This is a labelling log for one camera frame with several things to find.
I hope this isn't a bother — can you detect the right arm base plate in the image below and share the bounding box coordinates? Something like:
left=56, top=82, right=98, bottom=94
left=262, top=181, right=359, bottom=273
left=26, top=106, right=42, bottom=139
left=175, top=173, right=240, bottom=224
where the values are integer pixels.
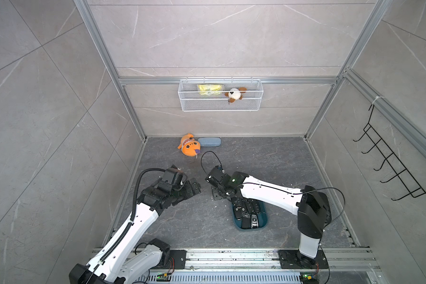
left=278, top=250, right=329, bottom=269

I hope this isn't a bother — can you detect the orange plush toy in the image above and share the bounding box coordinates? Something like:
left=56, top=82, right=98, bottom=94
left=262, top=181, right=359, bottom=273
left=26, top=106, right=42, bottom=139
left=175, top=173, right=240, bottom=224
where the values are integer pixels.
left=177, top=133, right=201, bottom=157

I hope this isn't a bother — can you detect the white wire basket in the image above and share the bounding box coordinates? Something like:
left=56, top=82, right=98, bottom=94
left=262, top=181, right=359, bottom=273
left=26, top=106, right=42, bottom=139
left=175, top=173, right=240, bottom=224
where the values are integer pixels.
left=177, top=78, right=264, bottom=112

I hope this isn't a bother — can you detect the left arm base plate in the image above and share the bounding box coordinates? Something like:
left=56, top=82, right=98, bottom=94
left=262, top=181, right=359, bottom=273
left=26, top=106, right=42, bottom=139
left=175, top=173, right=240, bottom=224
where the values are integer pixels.
left=162, top=250, right=187, bottom=270

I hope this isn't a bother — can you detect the BMW key silver black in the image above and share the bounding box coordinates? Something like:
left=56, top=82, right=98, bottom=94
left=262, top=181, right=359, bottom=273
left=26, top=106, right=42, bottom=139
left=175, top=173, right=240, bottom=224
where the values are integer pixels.
left=251, top=214, right=259, bottom=228

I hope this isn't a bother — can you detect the yellow plush in basket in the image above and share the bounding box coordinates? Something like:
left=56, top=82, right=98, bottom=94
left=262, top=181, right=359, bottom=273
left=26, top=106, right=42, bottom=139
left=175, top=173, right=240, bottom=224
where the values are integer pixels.
left=197, top=84, right=224, bottom=96

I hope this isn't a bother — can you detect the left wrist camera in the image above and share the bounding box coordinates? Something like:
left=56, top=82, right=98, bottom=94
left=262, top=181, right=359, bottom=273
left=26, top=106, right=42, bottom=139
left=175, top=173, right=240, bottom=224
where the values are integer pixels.
left=162, top=165, right=183, bottom=187

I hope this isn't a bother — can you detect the light blue glasses case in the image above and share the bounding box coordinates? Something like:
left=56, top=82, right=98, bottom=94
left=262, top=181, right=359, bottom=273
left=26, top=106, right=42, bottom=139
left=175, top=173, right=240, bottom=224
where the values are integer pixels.
left=198, top=137, right=222, bottom=147

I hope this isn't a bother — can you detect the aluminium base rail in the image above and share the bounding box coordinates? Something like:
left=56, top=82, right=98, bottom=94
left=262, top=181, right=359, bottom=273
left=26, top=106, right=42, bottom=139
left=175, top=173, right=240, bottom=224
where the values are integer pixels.
left=128, top=247, right=381, bottom=283

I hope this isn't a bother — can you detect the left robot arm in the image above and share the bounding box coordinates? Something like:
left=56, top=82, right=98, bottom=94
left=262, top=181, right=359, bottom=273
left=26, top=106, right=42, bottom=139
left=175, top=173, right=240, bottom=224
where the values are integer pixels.
left=69, top=179, right=201, bottom=284

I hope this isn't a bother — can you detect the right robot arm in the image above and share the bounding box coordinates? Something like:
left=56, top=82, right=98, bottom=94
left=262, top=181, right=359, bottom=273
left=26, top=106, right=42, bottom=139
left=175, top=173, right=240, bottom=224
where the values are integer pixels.
left=205, top=166, right=332, bottom=260

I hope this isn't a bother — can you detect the black wall hook rack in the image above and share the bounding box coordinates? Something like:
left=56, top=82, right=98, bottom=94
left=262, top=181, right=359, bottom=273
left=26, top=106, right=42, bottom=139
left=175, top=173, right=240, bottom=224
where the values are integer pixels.
left=353, top=104, right=426, bottom=201

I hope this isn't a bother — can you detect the teal storage box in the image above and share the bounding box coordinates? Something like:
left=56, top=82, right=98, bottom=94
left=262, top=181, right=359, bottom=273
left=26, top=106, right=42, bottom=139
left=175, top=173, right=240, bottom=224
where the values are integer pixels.
left=232, top=198, right=268, bottom=231

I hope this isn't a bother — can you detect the brown white plush dog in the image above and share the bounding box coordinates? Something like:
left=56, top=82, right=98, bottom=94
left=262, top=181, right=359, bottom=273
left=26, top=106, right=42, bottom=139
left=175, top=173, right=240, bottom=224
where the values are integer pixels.
left=225, top=87, right=247, bottom=104

